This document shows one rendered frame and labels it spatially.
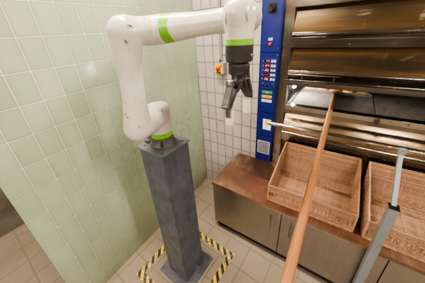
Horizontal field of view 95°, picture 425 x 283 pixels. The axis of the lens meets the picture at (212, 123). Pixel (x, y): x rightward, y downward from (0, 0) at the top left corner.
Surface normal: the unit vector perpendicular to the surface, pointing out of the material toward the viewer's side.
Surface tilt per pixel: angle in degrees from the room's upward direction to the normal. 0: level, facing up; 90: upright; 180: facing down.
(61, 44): 90
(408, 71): 70
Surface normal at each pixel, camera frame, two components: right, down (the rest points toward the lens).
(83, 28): 0.84, 0.19
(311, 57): -0.54, 0.06
